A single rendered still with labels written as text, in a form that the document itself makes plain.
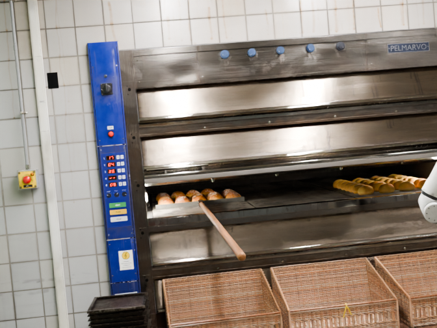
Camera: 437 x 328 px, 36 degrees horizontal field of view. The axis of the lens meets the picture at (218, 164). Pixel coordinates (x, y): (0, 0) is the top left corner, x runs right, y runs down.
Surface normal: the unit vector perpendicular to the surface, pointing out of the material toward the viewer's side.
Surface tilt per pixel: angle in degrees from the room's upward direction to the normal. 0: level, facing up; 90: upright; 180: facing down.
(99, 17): 90
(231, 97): 70
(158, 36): 90
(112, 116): 90
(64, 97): 90
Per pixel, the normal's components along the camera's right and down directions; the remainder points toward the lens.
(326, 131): 0.07, -0.30
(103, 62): 0.11, 0.04
